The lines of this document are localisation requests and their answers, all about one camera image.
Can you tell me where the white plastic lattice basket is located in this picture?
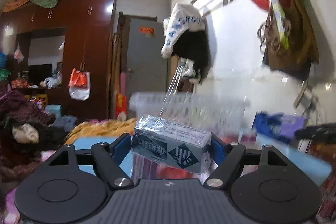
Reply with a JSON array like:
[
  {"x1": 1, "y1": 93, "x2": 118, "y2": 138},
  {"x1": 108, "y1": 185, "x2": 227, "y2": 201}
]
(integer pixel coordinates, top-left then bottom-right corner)
[{"x1": 129, "y1": 92, "x2": 250, "y2": 138}]

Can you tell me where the dark purple clothes pile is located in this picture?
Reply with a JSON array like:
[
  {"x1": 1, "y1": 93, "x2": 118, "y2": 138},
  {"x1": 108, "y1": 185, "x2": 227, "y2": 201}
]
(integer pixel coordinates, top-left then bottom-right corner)
[{"x1": 1, "y1": 90, "x2": 67, "y2": 177}]

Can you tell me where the purple cardboard box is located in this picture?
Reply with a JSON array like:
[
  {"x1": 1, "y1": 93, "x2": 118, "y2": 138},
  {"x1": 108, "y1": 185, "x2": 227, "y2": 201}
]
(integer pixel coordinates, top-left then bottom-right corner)
[{"x1": 278, "y1": 115, "x2": 308, "y2": 139}]

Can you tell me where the orange white plastic bag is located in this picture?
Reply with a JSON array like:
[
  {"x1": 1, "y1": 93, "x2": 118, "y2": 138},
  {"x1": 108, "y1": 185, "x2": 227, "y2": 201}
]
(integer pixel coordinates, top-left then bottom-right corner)
[{"x1": 68, "y1": 69, "x2": 91, "y2": 101}]

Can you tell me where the dark red wooden wardrobe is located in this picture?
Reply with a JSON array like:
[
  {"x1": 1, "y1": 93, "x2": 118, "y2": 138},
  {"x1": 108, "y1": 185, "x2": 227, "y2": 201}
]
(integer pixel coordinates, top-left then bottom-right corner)
[{"x1": 1, "y1": 0, "x2": 116, "y2": 121}]

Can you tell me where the white and black hanging jacket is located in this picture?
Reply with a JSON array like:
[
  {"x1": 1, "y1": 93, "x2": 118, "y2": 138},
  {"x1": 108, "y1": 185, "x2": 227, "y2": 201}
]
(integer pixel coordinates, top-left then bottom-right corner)
[{"x1": 161, "y1": 2, "x2": 210, "y2": 81}]

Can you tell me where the grey box with chinese text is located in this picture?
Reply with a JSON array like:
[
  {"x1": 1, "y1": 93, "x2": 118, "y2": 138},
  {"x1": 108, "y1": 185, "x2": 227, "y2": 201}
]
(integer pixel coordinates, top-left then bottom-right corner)
[{"x1": 132, "y1": 115, "x2": 212, "y2": 174}]

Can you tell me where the grey door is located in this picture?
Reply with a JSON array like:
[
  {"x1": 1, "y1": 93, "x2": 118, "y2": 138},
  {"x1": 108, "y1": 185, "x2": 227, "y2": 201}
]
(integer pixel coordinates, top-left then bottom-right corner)
[{"x1": 126, "y1": 17, "x2": 169, "y2": 119}]

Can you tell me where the blue shopping bag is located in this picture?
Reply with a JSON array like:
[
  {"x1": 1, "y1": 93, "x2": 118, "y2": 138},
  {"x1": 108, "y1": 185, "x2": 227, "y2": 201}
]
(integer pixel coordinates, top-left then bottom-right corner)
[{"x1": 252, "y1": 112, "x2": 290, "y2": 144}]

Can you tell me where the brown hanging bag with ropes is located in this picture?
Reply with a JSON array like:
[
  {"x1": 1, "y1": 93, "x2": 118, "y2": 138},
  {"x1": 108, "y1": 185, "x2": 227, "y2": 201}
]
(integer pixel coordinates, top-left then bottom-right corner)
[{"x1": 252, "y1": 0, "x2": 319, "y2": 81}]

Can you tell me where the yellow floral blanket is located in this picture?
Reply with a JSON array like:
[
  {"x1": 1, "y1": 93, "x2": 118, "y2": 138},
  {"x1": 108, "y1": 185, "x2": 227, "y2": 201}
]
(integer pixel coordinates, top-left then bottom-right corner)
[{"x1": 65, "y1": 118, "x2": 137, "y2": 144}]

